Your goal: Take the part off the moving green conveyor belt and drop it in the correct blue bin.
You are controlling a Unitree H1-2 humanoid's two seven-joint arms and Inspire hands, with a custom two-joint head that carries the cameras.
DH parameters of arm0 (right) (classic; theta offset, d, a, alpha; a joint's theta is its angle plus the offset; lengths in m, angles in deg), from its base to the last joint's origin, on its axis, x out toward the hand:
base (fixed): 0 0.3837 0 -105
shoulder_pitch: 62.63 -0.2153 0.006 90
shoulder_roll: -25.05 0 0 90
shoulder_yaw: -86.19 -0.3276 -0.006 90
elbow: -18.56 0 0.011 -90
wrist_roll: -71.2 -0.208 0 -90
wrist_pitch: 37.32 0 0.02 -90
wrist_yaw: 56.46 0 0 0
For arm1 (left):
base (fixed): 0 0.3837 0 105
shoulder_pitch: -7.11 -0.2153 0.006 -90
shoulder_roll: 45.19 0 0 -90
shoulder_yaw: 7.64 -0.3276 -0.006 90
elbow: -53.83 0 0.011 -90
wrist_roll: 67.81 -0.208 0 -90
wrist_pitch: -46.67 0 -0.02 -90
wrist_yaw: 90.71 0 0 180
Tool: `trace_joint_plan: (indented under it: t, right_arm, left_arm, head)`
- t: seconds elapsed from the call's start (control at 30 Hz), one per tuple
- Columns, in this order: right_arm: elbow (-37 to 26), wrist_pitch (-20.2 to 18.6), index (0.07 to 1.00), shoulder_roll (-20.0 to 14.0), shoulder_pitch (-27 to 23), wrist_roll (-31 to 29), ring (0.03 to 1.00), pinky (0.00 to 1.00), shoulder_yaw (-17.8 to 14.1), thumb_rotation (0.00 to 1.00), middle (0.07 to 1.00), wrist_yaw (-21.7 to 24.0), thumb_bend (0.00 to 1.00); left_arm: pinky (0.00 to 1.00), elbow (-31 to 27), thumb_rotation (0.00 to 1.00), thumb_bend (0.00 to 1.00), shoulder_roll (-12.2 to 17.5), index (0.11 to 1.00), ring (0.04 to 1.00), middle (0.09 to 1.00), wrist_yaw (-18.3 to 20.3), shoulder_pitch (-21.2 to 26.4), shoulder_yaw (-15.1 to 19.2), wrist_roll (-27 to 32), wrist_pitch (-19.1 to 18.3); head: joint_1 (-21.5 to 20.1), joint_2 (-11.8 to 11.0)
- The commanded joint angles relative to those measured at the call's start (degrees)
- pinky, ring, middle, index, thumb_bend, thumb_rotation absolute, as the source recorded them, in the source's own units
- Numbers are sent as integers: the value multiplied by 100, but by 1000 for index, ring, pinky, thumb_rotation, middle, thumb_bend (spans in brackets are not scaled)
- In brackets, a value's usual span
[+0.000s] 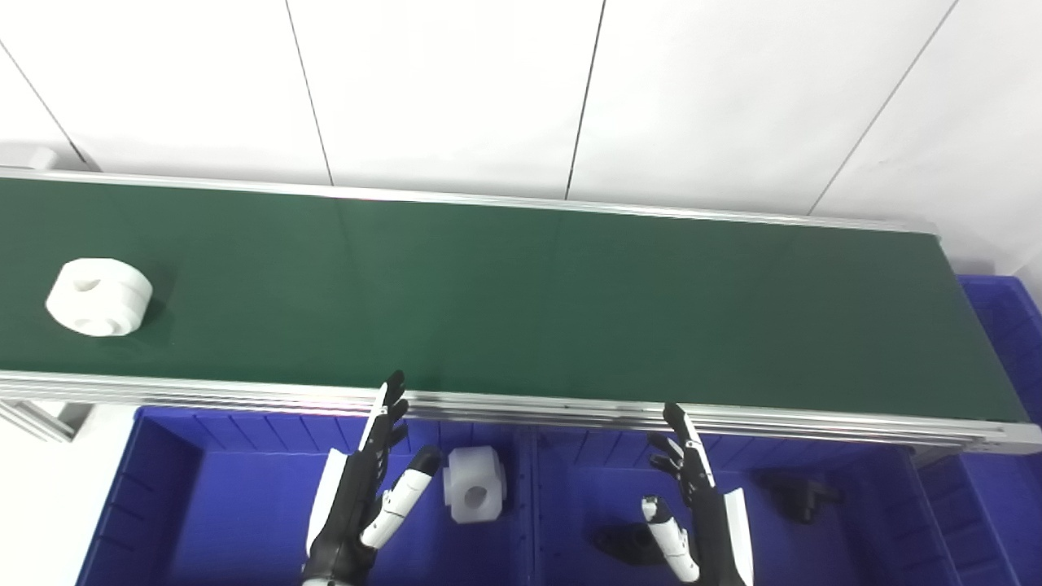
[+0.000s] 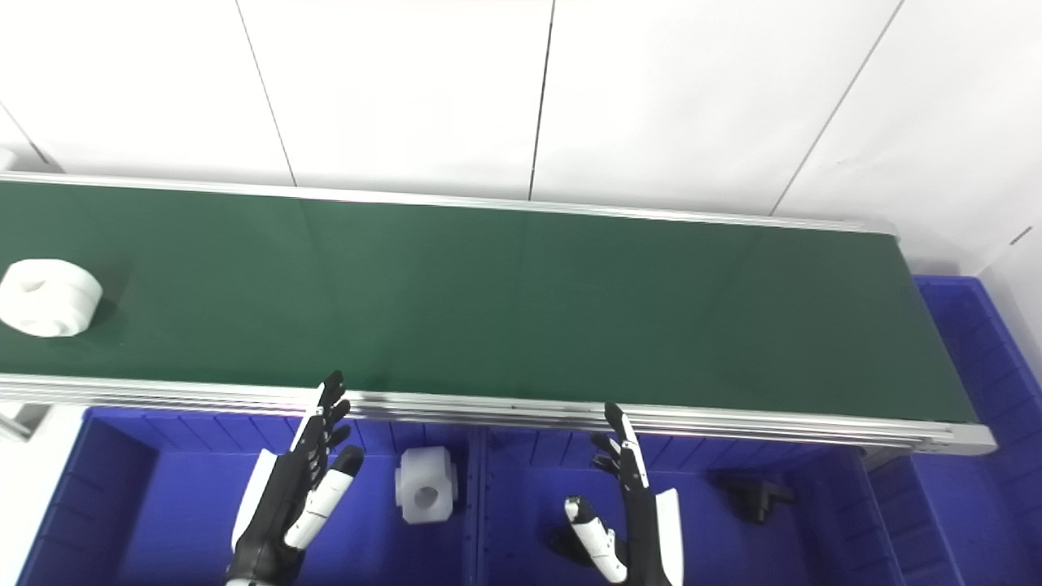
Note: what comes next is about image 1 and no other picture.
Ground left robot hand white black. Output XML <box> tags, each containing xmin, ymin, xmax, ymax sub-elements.
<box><xmin>303</xmin><ymin>370</ymin><xmax>443</xmax><ymax>586</ymax></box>

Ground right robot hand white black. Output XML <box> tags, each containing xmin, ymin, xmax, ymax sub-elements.
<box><xmin>641</xmin><ymin>402</ymin><xmax>754</xmax><ymax>586</ymax></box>

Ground white round plastic part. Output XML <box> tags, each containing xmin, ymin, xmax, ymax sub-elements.
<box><xmin>46</xmin><ymin>258</ymin><xmax>153</xmax><ymax>337</ymax></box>

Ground black plastic part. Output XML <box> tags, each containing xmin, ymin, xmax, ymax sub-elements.
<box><xmin>760</xmin><ymin>470</ymin><xmax>845</xmax><ymax>524</ymax></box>
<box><xmin>592</xmin><ymin>523</ymin><xmax>676</xmax><ymax>567</ymax></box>

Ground blue plastic bin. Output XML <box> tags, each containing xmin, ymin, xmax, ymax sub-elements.
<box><xmin>76</xmin><ymin>405</ymin><xmax>536</xmax><ymax>586</ymax></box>
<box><xmin>918</xmin><ymin>274</ymin><xmax>1042</xmax><ymax>586</ymax></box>
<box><xmin>531</xmin><ymin>423</ymin><xmax>963</xmax><ymax>586</ymax></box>

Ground white plastic part with hole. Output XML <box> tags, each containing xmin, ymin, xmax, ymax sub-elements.
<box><xmin>442</xmin><ymin>445</ymin><xmax>507</xmax><ymax>524</ymax></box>

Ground aluminium conveyor support leg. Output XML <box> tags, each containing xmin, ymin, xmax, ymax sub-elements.
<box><xmin>0</xmin><ymin>399</ymin><xmax>92</xmax><ymax>444</ymax></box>

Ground grey conveyor motor box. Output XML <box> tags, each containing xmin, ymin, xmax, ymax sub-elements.
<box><xmin>0</xmin><ymin>145</ymin><xmax>60</xmax><ymax>172</ymax></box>

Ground green conveyor belt aluminium frame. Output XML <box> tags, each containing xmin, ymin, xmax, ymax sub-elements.
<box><xmin>0</xmin><ymin>167</ymin><xmax>1042</xmax><ymax>457</ymax></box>

